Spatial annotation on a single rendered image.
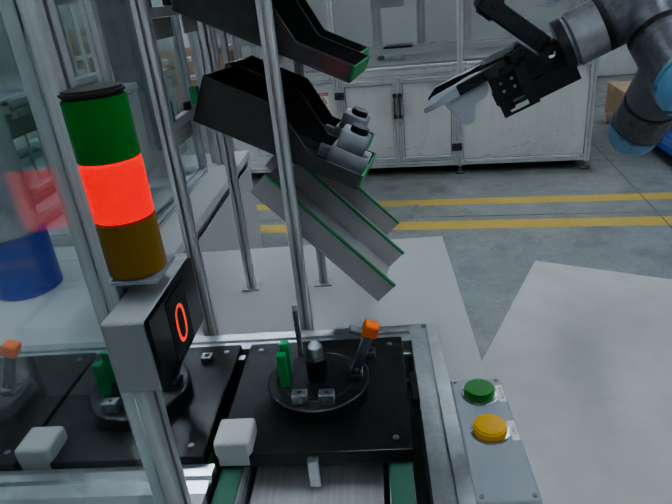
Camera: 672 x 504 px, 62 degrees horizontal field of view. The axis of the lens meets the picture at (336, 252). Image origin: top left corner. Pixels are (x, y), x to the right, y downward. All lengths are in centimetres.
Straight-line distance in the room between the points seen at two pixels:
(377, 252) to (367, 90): 378
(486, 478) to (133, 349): 41
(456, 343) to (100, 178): 76
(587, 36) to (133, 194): 61
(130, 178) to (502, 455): 51
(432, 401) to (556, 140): 425
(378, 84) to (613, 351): 388
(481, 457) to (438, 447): 5
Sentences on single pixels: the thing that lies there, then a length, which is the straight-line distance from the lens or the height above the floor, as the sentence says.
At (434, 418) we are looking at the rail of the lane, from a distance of 76.
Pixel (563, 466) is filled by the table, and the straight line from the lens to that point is 87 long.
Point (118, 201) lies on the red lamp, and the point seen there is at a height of 133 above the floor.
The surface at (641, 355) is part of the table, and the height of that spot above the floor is 86.
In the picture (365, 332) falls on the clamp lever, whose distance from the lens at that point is 74.
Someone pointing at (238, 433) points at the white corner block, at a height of 99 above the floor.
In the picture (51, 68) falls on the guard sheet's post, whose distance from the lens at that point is 48.
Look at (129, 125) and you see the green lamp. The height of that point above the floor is 139.
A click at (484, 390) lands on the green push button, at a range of 79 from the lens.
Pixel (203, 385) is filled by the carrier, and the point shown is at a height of 97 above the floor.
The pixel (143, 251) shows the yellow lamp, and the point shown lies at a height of 128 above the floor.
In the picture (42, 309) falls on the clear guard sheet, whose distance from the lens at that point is 46.
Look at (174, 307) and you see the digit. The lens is 53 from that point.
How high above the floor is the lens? 146
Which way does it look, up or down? 25 degrees down
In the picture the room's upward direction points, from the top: 6 degrees counter-clockwise
